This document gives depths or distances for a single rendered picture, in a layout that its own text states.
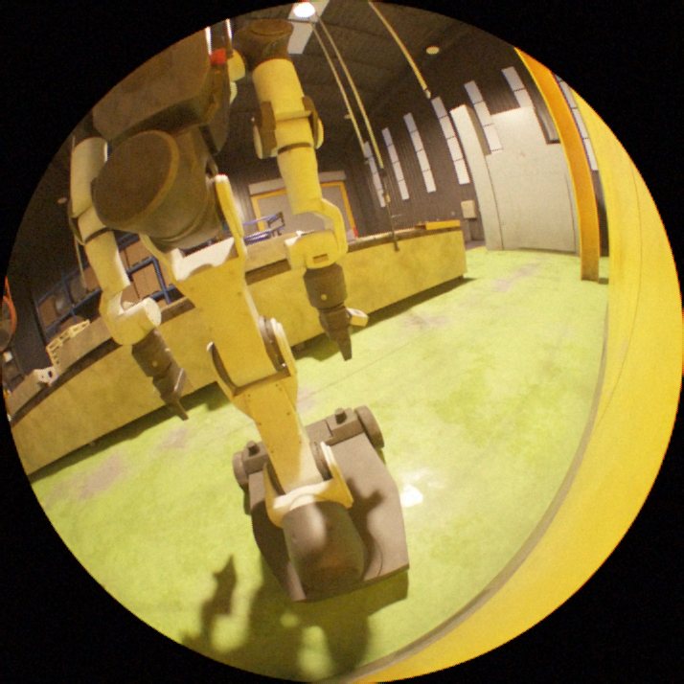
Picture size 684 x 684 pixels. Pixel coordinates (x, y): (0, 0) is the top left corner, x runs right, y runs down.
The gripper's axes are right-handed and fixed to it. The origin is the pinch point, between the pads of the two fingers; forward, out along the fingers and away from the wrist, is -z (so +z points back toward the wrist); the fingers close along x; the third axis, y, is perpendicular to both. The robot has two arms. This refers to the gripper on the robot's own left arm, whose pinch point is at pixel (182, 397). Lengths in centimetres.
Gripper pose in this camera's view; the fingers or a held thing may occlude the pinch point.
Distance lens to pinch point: 65.6
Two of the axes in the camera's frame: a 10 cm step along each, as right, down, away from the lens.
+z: -1.8, -8.1, -5.6
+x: -3.5, -4.8, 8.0
